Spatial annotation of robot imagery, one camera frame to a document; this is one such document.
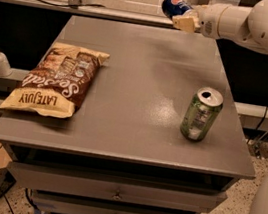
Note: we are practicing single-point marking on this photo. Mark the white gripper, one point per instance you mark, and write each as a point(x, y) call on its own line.
point(211, 19)

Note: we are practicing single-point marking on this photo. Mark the blue pepsi can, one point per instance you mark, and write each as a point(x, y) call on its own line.
point(172, 8)

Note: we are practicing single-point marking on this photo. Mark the green soda can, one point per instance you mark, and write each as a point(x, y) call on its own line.
point(205, 106)

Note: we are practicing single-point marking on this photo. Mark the brown chip bag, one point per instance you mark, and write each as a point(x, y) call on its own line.
point(59, 84)

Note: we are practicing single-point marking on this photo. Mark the grey drawer cabinet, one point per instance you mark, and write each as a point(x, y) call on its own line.
point(129, 124)

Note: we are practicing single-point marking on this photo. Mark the top grey drawer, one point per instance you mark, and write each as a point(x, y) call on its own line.
point(114, 188)

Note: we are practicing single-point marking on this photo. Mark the middle grey drawer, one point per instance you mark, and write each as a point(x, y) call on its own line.
point(69, 205)

